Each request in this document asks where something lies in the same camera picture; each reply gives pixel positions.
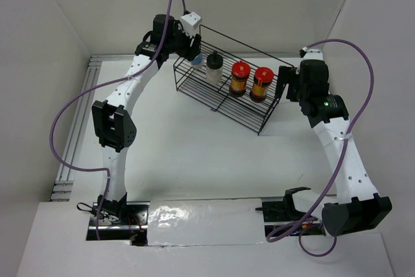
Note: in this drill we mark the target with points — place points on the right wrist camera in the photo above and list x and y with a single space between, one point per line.
307 53

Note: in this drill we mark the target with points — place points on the black-lid white granule bottle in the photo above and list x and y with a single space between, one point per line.
214 64

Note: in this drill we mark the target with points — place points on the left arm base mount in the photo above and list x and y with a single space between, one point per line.
132 227

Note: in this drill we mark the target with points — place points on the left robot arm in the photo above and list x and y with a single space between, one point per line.
112 118

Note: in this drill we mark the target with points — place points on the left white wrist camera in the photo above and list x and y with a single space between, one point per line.
190 23

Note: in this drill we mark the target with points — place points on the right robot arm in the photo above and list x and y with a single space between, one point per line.
358 205

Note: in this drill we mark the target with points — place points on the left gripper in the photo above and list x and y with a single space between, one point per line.
189 52

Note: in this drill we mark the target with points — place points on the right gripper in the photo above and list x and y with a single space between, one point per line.
287 74

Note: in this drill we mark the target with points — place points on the silver-lid white granule bottle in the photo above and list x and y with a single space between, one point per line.
197 62

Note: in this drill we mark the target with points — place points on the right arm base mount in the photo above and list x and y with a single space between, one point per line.
285 217

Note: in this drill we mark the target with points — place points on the black wire rack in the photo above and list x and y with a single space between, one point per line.
192 82

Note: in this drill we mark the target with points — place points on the red-lid chili sauce jar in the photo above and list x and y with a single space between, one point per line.
240 73

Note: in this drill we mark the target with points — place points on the aluminium rail frame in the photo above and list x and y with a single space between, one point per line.
65 176

